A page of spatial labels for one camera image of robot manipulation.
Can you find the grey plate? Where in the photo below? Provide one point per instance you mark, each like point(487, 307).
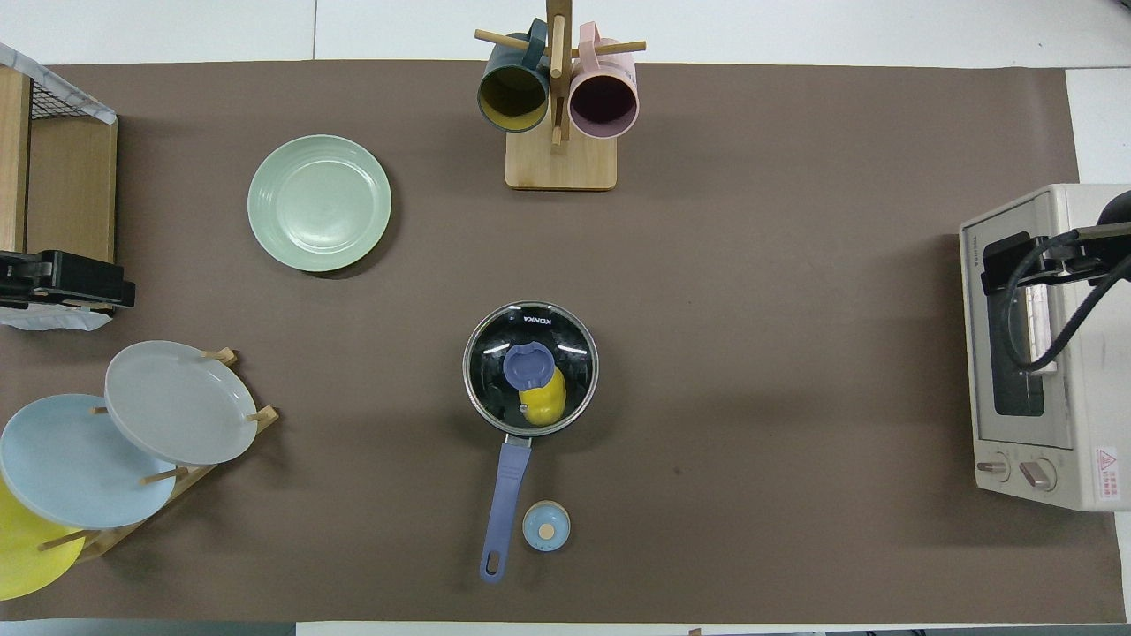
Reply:
point(177, 402)

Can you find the yellow potato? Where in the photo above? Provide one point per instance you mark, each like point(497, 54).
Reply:
point(546, 402)

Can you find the dark teal mug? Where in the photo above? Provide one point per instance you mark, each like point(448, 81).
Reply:
point(512, 97)

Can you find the pink mug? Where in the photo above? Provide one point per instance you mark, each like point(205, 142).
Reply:
point(603, 102)

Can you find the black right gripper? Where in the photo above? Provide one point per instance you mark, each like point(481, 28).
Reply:
point(1043, 252)

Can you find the small blue kitchen timer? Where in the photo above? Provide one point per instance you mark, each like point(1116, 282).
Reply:
point(546, 526)

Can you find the brown table mat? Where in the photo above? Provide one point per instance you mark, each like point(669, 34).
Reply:
point(751, 353)

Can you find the wooden plate rack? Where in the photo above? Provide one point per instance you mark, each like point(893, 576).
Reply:
point(106, 539)

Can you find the white toaster oven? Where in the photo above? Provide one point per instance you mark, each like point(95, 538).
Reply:
point(1078, 442)

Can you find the wooden mug rack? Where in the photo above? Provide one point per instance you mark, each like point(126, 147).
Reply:
point(561, 168)

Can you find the yellow plate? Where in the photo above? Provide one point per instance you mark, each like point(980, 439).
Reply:
point(26, 556)

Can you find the dark blue pot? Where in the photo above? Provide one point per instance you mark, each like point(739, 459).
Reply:
point(505, 495)

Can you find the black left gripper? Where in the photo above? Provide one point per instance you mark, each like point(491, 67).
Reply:
point(71, 281)

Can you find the light green plate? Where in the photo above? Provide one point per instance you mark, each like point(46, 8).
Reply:
point(318, 203)

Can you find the wooden shelf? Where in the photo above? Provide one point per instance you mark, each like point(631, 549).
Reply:
point(71, 194)

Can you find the glass lid with blue knob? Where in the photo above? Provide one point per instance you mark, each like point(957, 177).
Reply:
point(490, 353)

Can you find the white marbled paper sheet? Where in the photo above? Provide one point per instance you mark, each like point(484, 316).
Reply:
point(44, 318)
point(53, 81)

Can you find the light blue plate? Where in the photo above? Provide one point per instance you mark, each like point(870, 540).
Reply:
point(71, 468)

